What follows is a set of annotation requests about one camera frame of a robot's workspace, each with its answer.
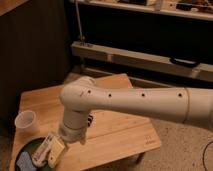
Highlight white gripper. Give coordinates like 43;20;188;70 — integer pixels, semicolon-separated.
48;123;86;168

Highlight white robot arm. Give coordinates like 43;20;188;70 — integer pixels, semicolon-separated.
58;76;213;144

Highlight white wrapped snack package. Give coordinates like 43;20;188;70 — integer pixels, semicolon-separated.
32;132;56;167

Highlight dark green plate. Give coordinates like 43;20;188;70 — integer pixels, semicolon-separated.
14;137;54;171

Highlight blue cloth piece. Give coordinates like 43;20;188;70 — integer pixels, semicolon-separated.
17;152;35;171

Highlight clear plastic cup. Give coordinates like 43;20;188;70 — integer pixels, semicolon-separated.
14;110;38;134

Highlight black striped rectangular block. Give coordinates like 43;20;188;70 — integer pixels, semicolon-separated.
87;114;94;127

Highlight wooden low table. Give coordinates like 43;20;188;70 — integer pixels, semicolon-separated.
8;73;162;171

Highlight metal vertical pole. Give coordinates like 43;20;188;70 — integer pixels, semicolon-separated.
74;0;84;45

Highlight white shelf board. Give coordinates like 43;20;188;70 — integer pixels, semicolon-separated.
69;0;213;21

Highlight black floor cable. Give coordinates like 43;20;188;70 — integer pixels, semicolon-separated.
202;139;213;171

